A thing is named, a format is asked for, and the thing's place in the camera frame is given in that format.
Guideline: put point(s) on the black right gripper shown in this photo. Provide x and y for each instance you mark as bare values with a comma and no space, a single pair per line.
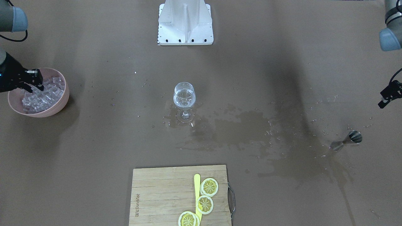
9,76

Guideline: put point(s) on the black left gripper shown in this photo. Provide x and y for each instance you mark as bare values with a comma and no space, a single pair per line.
390,93

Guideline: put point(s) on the steel double jigger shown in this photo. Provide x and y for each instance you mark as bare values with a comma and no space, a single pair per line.
353,137

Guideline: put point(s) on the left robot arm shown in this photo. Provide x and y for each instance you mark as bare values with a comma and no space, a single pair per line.
391,39

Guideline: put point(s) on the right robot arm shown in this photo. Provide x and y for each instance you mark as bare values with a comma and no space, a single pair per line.
12,19

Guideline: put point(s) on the pile of clear ice cubes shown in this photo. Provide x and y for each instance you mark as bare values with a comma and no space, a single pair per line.
39,101

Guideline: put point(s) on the clear wine glass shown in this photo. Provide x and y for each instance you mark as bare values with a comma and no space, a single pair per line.
184,99

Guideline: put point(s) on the pink bowl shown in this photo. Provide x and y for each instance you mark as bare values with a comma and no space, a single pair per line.
15,96

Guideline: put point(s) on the wooden cutting board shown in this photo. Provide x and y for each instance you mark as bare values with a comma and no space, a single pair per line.
160,195

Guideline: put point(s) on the yellow plastic knife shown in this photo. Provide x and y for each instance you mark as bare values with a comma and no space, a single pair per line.
197,182

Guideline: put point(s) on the middle lemon slice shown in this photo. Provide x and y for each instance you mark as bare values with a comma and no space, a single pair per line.
204,205

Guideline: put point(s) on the far lemon slice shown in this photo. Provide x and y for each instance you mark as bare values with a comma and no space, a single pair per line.
188,218

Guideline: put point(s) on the white pedestal base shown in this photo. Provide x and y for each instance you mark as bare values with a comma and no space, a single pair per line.
185,22

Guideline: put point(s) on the lemon slice near handle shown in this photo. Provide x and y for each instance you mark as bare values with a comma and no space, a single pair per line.
209,187

